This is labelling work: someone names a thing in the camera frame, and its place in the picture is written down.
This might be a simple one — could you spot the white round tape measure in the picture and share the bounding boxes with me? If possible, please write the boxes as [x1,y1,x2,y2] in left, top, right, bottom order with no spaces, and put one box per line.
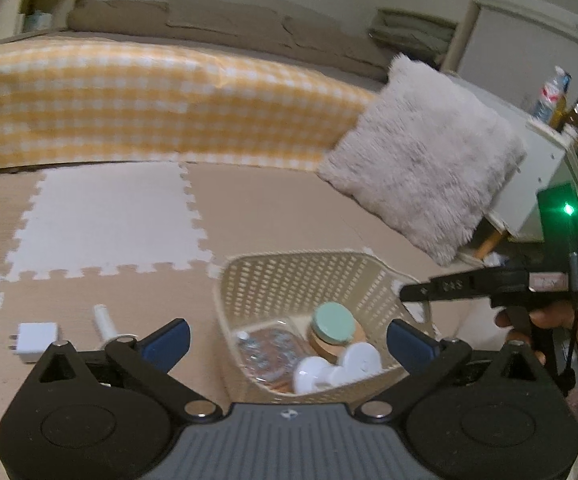
[337,341,382,380]

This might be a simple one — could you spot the right fluffy white cushion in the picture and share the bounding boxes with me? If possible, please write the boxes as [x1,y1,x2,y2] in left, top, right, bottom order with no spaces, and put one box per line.
[317,55,526,266]

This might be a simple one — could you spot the clear water bottle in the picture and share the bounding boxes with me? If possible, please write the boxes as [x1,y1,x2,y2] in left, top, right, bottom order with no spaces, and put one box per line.
[532,66,571,124]

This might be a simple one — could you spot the folded grey blankets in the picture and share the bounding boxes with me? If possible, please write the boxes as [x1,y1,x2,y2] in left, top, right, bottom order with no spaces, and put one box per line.
[368,8,458,68]

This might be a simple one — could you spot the brown duvet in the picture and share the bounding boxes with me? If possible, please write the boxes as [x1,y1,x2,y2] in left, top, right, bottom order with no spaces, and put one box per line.
[67,0,389,82]

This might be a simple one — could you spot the round wooden block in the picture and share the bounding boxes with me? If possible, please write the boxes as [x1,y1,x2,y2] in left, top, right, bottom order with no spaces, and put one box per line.
[306,322,366,364]

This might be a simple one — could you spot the cream plastic woven basket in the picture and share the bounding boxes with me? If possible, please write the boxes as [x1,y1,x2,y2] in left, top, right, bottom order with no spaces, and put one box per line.
[214,250,435,406]

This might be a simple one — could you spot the clear box of screws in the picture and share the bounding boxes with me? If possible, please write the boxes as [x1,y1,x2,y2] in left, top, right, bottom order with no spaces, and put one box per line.
[235,325,313,391]

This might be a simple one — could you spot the brown glass bottle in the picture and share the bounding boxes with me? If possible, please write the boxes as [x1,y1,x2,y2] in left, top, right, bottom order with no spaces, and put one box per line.
[560,98,578,138]

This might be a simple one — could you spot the mint green round tin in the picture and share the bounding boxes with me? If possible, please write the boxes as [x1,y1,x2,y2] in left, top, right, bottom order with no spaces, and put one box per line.
[311,302,355,344]

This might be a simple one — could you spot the yellow checkered bed cover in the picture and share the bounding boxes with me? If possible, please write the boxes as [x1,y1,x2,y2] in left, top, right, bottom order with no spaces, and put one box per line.
[0,37,376,171]

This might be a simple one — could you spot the white power adapter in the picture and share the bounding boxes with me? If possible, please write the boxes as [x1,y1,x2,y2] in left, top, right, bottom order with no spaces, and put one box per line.
[9,322,60,364]

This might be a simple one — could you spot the brown bed pillow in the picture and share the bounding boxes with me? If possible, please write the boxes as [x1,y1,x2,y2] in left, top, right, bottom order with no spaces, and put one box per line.
[167,0,295,52]

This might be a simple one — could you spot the white bedside cabinet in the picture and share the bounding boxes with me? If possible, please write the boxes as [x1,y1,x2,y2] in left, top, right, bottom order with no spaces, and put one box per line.
[449,73,578,260]

